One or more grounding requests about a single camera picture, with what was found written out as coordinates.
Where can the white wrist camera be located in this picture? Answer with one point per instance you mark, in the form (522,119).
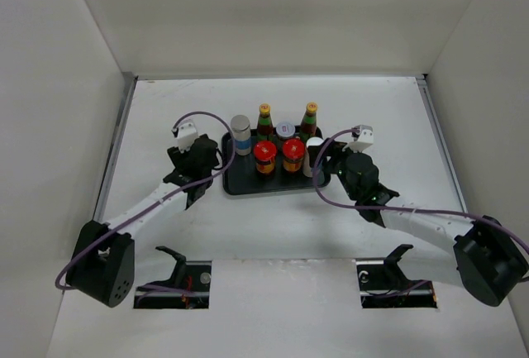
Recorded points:
(185,135)
(362,138)

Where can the red lid jar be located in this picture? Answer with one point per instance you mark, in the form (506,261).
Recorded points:
(265,153)
(293,155)

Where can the red lid jar front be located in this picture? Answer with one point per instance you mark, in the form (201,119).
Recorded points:
(293,155)

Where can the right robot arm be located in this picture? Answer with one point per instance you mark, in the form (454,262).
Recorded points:
(473,252)

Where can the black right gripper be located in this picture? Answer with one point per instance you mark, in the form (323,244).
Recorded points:
(334,149)

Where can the sesame jar silver lid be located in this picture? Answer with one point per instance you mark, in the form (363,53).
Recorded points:
(240,126)

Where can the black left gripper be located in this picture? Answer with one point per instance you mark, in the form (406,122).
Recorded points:
(178,157)

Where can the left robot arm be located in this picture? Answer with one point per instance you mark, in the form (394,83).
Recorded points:
(103,263)

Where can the sauce bottle yellow cap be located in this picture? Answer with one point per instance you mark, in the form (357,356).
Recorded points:
(308,124)
(264,129)

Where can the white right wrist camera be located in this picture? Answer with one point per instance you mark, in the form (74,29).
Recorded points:
(362,138)

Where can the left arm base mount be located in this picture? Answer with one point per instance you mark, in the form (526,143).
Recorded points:
(187,287)

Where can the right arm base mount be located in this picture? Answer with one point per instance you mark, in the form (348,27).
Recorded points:
(383,285)

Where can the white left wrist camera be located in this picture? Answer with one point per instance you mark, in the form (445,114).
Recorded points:
(185,135)

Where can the dark jar white lid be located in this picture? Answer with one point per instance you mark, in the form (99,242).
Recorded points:
(285,131)

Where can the black rectangular tray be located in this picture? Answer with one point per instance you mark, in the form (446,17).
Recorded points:
(243,178)

